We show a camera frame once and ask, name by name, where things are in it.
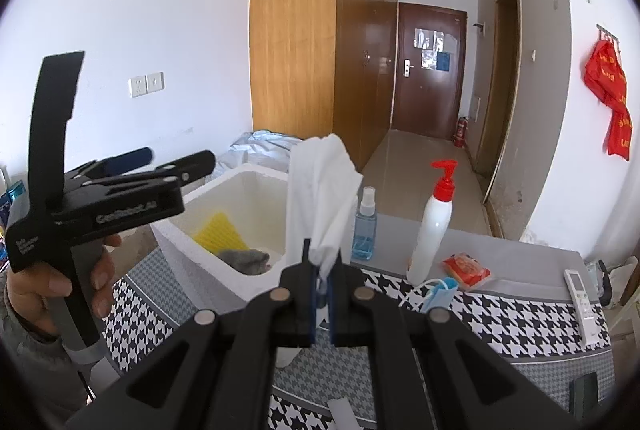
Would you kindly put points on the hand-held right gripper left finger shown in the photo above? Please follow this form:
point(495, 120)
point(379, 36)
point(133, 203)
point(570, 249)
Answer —
point(312, 305)

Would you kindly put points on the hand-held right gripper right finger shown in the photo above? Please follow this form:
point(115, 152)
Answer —
point(334, 310)

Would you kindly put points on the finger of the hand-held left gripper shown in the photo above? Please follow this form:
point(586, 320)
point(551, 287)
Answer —
point(190, 165)
point(125, 161)

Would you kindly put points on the yellow waffle cloth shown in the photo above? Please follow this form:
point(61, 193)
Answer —
point(220, 232)

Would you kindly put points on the white foam box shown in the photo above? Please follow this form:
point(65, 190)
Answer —
point(235, 277)

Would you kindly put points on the blue face mask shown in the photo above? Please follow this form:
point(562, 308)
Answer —
point(442, 292)

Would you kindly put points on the white tissue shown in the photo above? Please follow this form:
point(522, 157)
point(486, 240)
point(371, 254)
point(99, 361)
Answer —
point(320, 190)

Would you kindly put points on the person's left forearm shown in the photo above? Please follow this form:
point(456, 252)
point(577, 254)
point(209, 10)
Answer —
point(35, 370)

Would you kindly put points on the person's left hand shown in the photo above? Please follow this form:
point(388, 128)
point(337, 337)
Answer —
point(35, 295)

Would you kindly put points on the light blue cloth pile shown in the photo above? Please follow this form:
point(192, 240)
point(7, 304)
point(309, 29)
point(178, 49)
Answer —
point(260, 145)

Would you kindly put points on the blue spray bottle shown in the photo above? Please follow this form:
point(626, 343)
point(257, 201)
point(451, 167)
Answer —
point(364, 240)

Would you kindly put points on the blue packaging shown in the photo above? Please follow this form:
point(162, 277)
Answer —
point(12, 200)

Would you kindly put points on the grey strip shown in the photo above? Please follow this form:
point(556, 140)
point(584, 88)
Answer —
point(345, 415)

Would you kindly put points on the white lotion pump bottle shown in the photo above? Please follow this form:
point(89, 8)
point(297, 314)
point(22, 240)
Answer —
point(432, 230)

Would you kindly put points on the red snack packet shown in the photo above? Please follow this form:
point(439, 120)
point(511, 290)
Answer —
point(465, 269)

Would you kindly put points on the wooden wardrobe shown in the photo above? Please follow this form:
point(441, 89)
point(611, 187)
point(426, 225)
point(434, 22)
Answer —
point(295, 60)

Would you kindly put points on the houndstooth tablecloth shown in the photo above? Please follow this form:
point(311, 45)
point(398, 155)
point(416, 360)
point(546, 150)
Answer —
point(500, 315)

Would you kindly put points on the red fire extinguisher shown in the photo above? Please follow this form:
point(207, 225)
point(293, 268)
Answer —
point(460, 133)

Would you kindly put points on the dark brown entrance door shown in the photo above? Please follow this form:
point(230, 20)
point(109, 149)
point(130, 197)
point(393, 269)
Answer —
point(425, 105)

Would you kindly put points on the white remote control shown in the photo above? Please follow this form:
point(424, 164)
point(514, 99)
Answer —
point(580, 300)

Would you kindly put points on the dark green object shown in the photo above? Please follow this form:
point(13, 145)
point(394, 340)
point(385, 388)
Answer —
point(584, 392)

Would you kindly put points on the white paper notice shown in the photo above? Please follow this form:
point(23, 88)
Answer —
point(425, 38)

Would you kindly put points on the blue paper notice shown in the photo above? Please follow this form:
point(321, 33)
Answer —
point(443, 61)

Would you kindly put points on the red printed bag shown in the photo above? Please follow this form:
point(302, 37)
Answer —
point(620, 133)
point(605, 75)

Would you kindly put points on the white wall socket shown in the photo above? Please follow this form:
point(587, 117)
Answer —
point(155, 82)
point(137, 86)

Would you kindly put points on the brown side door frame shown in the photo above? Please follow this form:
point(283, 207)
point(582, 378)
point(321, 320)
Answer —
point(507, 85)

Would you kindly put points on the dark wall bracket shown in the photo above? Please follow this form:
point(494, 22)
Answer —
point(480, 27)

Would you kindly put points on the metal wall hook rack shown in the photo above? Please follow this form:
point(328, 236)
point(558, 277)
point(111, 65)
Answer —
point(607, 35)

